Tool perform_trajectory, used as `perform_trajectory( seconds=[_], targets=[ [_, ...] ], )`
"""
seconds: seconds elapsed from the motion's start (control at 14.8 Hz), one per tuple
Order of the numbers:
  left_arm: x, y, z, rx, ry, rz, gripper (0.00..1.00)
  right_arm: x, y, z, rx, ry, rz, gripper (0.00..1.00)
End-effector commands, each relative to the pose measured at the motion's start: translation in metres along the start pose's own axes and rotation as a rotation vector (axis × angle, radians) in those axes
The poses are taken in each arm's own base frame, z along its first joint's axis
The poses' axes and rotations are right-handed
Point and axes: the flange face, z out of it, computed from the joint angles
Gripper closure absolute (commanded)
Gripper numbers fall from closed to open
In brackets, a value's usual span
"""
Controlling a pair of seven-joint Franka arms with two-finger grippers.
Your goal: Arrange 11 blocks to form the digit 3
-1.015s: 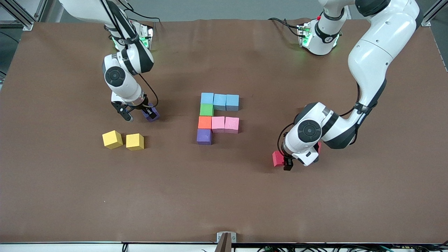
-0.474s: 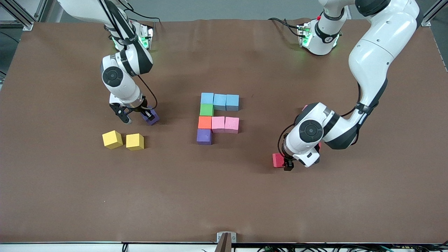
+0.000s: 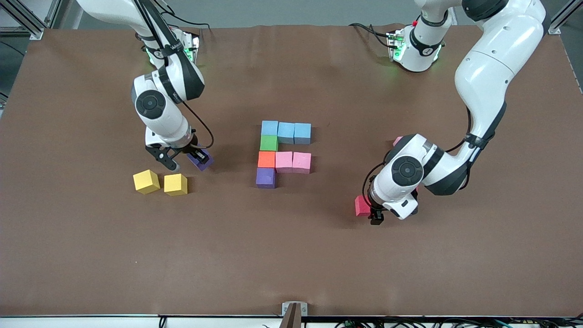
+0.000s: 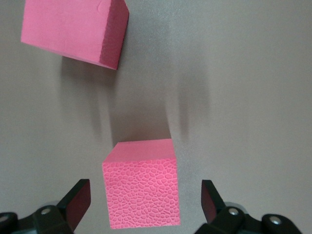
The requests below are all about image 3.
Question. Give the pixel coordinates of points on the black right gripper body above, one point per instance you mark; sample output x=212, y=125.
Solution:
x=194, y=152

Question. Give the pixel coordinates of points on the purple foam cube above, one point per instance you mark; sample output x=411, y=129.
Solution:
x=265, y=177
x=200, y=165

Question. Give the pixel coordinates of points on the red foam cube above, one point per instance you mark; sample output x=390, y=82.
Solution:
x=362, y=206

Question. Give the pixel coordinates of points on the orange foam cube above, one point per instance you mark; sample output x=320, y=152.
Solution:
x=266, y=159

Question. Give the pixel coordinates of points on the green foam cube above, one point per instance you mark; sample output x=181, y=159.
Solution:
x=268, y=143

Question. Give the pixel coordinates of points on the blue foam cube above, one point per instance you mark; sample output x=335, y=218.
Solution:
x=303, y=133
x=286, y=132
x=269, y=127

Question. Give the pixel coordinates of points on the light pink dimpled foam cube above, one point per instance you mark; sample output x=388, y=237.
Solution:
x=301, y=162

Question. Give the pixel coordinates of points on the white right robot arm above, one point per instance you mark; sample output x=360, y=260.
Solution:
x=159, y=105

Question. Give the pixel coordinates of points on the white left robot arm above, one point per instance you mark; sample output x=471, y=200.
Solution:
x=492, y=68

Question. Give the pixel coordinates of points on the yellow foam cube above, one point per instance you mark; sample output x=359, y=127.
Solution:
x=145, y=180
x=175, y=183

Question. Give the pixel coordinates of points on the brown table mat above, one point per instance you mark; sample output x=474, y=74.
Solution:
x=291, y=255

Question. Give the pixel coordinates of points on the gray metal mounting bracket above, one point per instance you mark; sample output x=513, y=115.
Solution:
x=286, y=309

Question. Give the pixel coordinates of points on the brown camera pole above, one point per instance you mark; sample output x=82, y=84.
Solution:
x=292, y=321

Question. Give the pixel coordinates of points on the aluminium frame post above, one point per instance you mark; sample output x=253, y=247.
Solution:
x=37, y=33
x=556, y=28

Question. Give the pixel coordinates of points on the white table edge rail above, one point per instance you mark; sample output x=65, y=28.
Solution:
x=68, y=324

